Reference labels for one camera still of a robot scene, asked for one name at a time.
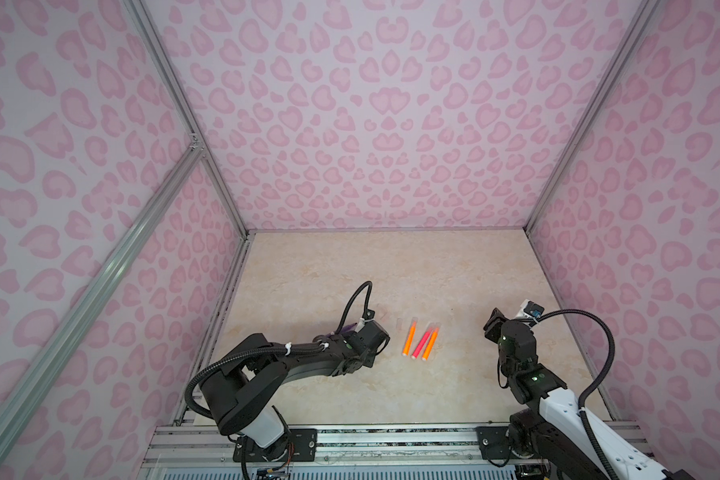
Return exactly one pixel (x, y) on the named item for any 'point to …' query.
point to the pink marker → (419, 347)
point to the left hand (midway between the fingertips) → (367, 342)
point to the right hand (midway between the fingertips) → (501, 311)
